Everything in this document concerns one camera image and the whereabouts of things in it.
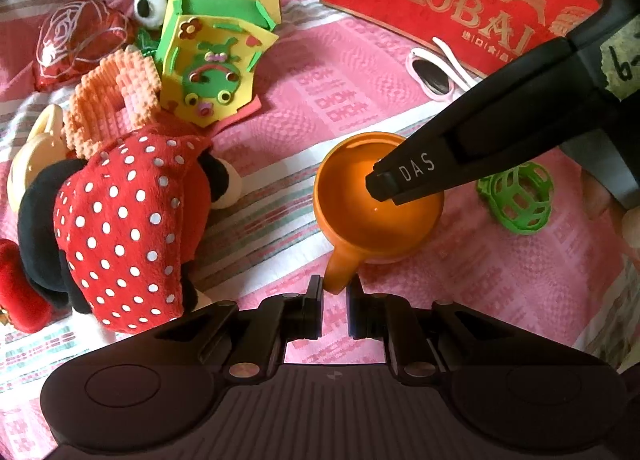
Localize mouse plush polka dot dress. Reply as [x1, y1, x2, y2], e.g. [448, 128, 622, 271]
[0, 132, 242, 346]

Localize cream plastic toy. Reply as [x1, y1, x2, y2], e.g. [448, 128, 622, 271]
[7, 104, 76, 211]

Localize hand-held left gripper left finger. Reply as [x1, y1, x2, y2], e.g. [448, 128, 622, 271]
[152, 275, 325, 385]

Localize orange cup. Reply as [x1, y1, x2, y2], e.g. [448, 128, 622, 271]
[314, 132, 446, 295]

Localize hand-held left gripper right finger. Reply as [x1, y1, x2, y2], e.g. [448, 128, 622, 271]
[347, 275, 522, 385]

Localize pink printed bedsheet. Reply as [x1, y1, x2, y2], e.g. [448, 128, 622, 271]
[0, 0, 640, 381]

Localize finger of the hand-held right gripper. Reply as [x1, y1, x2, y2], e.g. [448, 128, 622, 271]
[366, 36, 617, 207]

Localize person's right hand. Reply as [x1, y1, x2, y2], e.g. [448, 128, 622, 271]
[581, 167, 640, 265]

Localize white pink sunglasses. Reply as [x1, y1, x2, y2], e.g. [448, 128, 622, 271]
[406, 36, 483, 101]

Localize green lattice ball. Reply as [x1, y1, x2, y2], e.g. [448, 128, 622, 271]
[476, 160, 553, 235]

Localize orange building block model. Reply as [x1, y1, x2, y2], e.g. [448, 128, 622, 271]
[65, 48, 163, 161]

